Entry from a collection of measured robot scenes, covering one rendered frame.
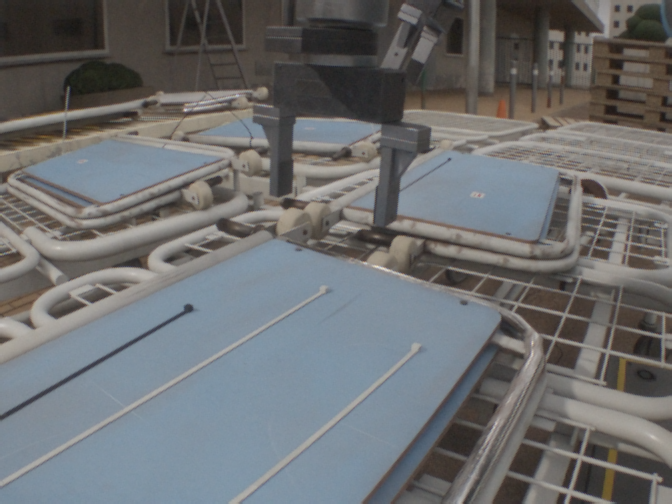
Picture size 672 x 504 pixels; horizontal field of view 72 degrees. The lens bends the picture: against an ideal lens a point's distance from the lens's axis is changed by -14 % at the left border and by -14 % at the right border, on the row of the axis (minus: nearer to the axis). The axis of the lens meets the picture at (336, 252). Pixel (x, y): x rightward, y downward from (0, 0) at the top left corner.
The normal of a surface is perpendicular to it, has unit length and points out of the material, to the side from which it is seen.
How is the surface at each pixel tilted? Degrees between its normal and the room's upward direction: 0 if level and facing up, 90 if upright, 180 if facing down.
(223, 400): 5
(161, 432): 5
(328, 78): 90
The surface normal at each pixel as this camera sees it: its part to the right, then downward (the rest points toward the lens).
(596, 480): 0.00, -0.94
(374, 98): -0.55, 0.29
